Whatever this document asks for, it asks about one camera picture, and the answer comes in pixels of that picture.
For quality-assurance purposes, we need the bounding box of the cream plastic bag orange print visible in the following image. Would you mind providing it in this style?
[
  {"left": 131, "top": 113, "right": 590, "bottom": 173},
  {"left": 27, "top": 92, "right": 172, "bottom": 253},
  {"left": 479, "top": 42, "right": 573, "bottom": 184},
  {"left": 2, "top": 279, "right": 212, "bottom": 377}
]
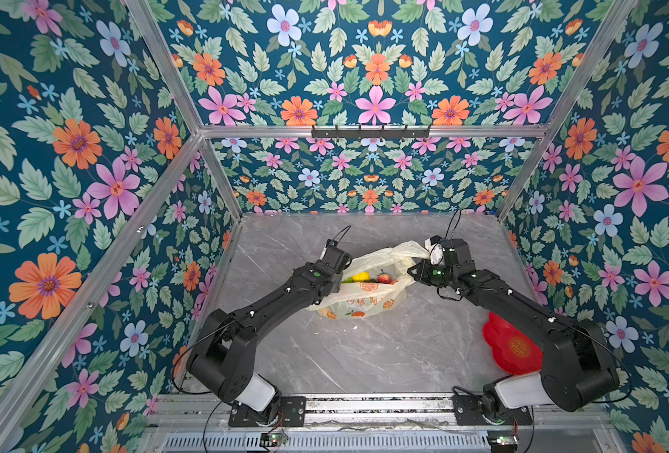
[{"left": 307, "top": 241, "right": 429, "bottom": 320}]

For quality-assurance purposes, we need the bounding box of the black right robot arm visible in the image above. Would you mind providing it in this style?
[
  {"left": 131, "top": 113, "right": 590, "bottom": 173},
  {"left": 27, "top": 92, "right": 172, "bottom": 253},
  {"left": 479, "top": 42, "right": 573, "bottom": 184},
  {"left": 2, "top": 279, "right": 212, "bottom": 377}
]
[{"left": 407, "top": 239, "right": 621, "bottom": 420}]

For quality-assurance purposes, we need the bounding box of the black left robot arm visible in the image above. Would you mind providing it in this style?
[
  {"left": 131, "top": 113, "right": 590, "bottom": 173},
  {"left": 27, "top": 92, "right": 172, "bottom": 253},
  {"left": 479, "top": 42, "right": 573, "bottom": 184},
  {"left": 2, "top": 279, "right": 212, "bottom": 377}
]
[{"left": 185, "top": 240, "right": 353, "bottom": 424}]

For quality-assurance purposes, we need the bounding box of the yellow lemon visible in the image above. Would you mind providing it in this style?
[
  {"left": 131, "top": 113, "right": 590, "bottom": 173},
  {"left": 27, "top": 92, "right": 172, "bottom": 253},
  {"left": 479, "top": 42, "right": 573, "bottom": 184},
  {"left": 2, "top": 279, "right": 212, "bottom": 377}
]
[{"left": 353, "top": 272, "right": 371, "bottom": 282}]

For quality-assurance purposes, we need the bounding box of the red apple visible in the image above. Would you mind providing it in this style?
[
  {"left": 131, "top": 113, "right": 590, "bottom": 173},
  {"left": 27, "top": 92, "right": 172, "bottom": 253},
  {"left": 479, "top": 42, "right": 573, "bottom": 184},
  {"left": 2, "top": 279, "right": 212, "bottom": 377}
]
[{"left": 377, "top": 273, "right": 393, "bottom": 285}]

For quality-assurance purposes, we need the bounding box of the red flower-shaped plate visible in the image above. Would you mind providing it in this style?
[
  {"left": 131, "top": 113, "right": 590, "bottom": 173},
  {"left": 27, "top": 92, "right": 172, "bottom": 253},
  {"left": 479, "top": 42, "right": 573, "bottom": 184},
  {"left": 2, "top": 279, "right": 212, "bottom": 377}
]
[{"left": 482, "top": 313, "right": 543, "bottom": 376}]

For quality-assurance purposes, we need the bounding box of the small circuit board right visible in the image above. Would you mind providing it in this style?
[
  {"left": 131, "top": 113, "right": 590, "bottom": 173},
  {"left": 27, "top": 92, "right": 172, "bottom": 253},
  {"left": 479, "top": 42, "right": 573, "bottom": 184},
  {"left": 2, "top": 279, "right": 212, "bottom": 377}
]
[{"left": 487, "top": 433, "right": 519, "bottom": 453}]

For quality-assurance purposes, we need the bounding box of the small circuit board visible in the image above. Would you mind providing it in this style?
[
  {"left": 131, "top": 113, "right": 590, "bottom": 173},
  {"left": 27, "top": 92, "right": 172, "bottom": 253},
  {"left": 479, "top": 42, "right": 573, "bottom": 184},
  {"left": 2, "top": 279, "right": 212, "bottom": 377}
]
[
  {"left": 487, "top": 433, "right": 519, "bottom": 453},
  {"left": 259, "top": 433, "right": 288, "bottom": 448}
]

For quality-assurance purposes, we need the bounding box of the small circuit board left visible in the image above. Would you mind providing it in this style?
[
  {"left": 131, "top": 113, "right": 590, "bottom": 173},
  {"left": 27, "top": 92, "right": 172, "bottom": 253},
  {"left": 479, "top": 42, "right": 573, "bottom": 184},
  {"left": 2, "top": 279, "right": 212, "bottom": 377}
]
[{"left": 259, "top": 433, "right": 288, "bottom": 448}]

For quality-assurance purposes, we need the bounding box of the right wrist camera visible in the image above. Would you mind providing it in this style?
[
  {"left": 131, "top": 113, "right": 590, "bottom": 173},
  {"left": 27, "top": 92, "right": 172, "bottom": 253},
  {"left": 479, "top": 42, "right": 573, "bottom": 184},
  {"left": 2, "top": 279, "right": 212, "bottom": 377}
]
[{"left": 429, "top": 243, "right": 443, "bottom": 265}]

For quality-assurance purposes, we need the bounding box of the black hook rail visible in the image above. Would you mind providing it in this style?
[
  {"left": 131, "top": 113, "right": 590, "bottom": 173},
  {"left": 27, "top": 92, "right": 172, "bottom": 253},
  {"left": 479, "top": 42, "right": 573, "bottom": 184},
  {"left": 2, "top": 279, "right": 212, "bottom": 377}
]
[{"left": 310, "top": 125, "right": 431, "bottom": 141}]

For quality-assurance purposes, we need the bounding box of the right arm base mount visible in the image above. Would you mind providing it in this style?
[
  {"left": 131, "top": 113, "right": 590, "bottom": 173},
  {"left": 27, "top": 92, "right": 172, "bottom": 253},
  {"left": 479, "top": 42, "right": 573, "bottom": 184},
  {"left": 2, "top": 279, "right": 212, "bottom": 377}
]
[{"left": 452, "top": 386, "right": 534, "bottom": 427}]

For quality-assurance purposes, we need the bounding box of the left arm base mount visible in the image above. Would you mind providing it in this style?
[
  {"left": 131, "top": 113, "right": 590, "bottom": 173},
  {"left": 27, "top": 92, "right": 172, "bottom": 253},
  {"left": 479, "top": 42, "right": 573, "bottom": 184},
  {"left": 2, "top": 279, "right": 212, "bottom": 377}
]
[{"left": 228, "top": 396, "right": 307, "bottom": 428}]

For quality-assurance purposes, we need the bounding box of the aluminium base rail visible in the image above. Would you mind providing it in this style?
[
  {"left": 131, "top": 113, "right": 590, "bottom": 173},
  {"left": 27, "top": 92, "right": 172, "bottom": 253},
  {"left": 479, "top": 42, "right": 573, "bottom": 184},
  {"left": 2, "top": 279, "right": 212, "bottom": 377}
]
[{"left": 138, "top": 392, "right": 627, "bottom": 452}]

